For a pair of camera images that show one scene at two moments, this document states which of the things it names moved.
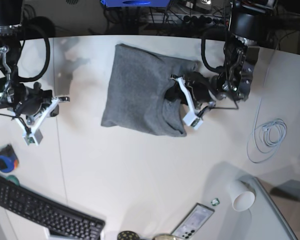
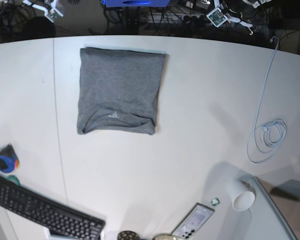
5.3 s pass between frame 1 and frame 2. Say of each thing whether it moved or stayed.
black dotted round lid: stayed
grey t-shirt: moved
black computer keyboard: stayed
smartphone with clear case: stayed
